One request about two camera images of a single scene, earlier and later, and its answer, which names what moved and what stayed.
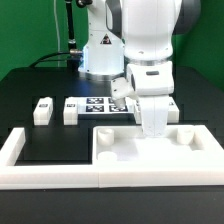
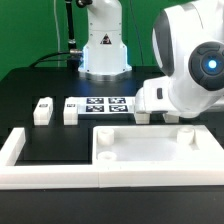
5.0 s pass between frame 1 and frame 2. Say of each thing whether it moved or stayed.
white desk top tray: stayed
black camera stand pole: stayed
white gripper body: moved
